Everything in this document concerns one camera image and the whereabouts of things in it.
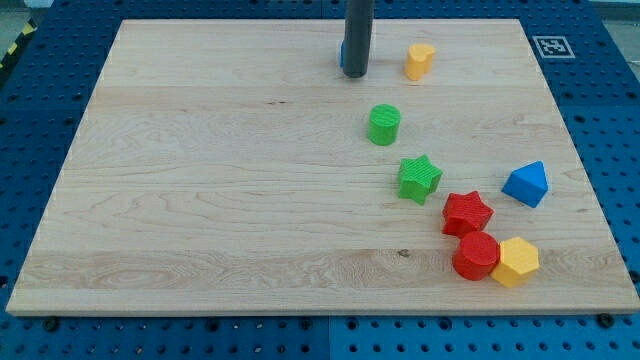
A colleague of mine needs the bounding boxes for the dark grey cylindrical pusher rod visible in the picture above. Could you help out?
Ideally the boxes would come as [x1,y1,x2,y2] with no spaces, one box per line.
[342,0,374,78]

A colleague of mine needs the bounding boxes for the blue cube block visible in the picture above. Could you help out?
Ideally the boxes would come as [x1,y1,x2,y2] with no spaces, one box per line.
[339,41,345,68]

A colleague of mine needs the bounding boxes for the yellow heart block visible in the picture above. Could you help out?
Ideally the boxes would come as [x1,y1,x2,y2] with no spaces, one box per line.
[404,43,436,81]

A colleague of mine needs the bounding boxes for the green cylinder block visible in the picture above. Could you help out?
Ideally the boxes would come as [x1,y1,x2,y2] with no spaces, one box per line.
[367,104,401,146]

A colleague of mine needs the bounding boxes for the green star block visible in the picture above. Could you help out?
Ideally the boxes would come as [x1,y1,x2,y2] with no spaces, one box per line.
[397,154,443,205]

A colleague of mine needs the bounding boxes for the white fiducial marker tag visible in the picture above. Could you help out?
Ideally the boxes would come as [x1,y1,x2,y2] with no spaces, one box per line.
[533,35,575,59]

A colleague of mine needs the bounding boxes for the red star block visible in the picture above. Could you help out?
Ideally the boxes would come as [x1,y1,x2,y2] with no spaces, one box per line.
[442,191,494,238]

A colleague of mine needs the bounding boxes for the blue triangular prism block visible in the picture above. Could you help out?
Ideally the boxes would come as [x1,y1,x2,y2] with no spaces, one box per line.
[502,161,548,208]

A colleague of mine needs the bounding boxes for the red cylinder block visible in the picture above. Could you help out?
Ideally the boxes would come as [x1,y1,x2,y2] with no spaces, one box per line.
[452,231,500,281]

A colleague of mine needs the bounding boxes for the yellow hexagon block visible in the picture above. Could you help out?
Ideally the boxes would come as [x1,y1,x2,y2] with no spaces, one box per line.
[490,237,540,288]

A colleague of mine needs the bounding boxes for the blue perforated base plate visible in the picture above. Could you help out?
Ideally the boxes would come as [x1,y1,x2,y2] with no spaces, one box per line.
[1,1,639,359]

